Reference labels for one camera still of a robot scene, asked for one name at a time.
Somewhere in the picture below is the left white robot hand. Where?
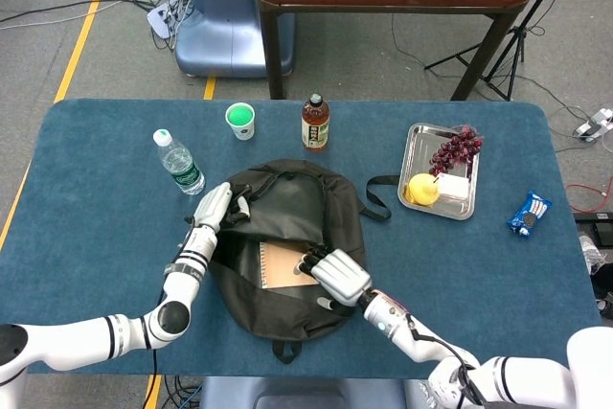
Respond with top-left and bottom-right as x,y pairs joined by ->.
184,182 -> 253,233

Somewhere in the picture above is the purple grape bunch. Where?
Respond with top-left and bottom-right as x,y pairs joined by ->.
428,125 -> 484,177

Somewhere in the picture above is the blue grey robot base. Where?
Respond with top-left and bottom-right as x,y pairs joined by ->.
174,0 -> 296,79

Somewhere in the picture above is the blue cookie packet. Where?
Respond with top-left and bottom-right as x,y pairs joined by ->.
506,190 -> 553,238

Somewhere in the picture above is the grey blue own robot base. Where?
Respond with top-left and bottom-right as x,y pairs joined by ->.
198,376 -> 435,409

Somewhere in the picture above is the blue table mat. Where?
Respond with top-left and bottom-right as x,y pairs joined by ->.
0,98 -> 604,380

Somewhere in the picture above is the white power strip with plugs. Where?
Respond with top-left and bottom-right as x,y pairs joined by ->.
146,0 -> 184,39

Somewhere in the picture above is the clear plastic water bottle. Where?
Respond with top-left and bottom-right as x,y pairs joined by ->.
152,128 -> 207,196

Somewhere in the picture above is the black flat device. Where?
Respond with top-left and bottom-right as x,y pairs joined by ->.
573,211 -> 613,238

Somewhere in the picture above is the brown spiral notebook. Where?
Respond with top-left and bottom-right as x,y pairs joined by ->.
259,240 -> 322,291

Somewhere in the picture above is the white rectangular block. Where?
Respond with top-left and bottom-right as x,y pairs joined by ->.
435,172 -> 471,201

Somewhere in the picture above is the steel rectangular tray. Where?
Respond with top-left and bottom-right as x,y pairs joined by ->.
397,122 -> 481,221

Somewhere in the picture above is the paper cup with green inside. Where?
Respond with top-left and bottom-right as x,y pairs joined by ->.
224,102 -> 256,142

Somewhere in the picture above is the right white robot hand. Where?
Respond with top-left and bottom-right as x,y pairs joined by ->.
292,244 -> 374,310

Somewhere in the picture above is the black fabric backpack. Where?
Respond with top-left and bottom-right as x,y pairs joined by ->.
206,158 -> 401,365

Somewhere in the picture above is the red cable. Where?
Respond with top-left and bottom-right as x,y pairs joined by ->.
567,182 -> 613,214

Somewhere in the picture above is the brown tea bottle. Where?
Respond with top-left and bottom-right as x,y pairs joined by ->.
301,93 -> 330,152

